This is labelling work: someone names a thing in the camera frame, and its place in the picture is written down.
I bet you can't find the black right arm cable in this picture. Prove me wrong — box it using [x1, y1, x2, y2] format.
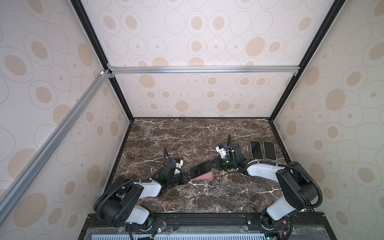
[226, 133, 323, 209]

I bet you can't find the black corner frame post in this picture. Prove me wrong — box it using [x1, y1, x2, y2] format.
[70, 0, 135, 122]
[270, 0, 346, 122]

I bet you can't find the aluminium rail left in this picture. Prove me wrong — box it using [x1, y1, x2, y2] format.
[1, 69, 111, 224]

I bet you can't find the black corner frame post left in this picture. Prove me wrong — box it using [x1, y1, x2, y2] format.
[70, 0, 135, 122]

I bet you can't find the black phone silver edge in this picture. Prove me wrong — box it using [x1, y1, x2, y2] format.
[250, 141, 264, 160]

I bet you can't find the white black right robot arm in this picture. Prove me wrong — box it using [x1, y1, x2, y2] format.
[211, 144, 323, 228]

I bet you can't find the black corner frame post right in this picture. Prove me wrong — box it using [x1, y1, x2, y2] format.
[270, 0, 346, 122]

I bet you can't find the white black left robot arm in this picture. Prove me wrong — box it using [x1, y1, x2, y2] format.
[94, 159, 188, 227]

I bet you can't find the black phone purple edge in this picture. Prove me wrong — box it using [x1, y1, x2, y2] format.
[188, 162, 212, 180]

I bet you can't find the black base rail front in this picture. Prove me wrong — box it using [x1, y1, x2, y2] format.
[79, 212, 336, 240]

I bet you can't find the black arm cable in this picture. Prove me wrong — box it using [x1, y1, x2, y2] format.
[226, 133, 323, 209]
[93, 145, 175, 221]

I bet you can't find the aluminium rail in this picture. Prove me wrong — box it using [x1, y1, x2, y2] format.
[110, 65, 300, 74]
[1, 69, 111, 224]

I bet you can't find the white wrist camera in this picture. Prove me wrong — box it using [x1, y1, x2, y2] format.
[173, 159, 184, 168]
[216, 145, 229, 159]

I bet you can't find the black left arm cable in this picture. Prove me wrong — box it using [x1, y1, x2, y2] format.
[93, 145, 175, 221]

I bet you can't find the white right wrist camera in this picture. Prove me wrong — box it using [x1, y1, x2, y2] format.
[216, 145, 229, 159]

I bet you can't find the aluminium rail back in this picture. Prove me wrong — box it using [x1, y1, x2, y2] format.
[110, 65, 300, 74]

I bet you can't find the black phone white edge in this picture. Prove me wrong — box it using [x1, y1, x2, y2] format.
[263, 141, 277, 161]

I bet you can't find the pink phone case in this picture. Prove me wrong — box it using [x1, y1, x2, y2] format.
[192, 171, 214, 181]

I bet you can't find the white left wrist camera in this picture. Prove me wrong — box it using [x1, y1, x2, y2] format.
[173, 159, 184, 168]

